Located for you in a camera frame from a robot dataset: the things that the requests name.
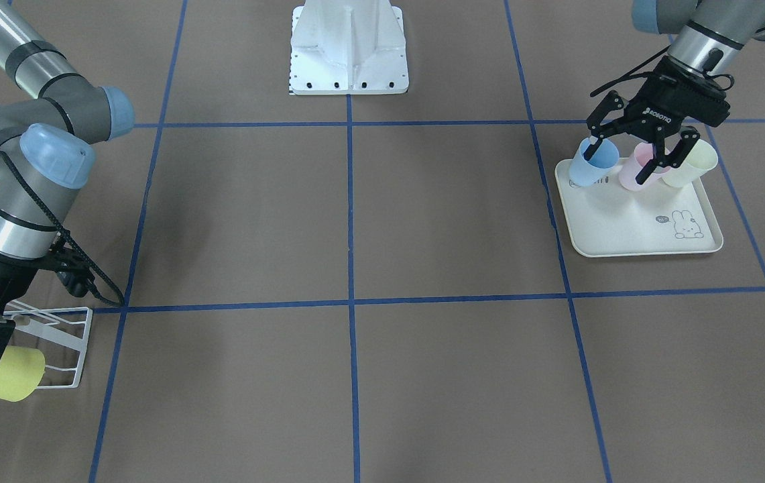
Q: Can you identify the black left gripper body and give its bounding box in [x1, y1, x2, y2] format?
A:
[614, 57, 731, 142]

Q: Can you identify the pale green plastic cup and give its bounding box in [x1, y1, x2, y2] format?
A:
[662, 140, 719, 189]

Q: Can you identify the yellow plastic cup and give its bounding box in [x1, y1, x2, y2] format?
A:
[0, 346, 46, 403]

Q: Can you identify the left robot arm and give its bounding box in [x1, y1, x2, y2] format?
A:
[583, 1, 765, 184]

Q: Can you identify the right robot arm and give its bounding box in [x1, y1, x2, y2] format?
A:
[0, 2, 135, 362]

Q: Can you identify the pink plastic cup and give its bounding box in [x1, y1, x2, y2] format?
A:
[617, 143, 672, 192]

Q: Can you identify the cream plastic tray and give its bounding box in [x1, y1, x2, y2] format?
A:
[554, 159, 723, 258]

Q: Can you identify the white wire cup rack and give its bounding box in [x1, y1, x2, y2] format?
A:
[4, 300, 94, 389]

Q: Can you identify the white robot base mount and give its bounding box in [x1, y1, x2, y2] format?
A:
[288, 1, 410, 96]

